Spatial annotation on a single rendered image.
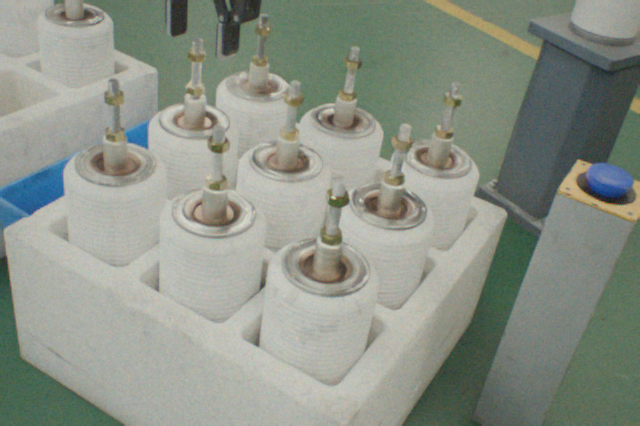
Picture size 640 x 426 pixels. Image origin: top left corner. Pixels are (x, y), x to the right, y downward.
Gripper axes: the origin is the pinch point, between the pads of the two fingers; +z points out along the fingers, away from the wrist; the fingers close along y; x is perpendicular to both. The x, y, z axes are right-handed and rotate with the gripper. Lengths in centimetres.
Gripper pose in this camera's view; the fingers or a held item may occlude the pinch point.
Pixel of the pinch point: (201, 33)
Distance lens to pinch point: 77.7
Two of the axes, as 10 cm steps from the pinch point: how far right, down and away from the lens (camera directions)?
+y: 7.8, 4.4, -4.5
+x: 6.2, -3.9, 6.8
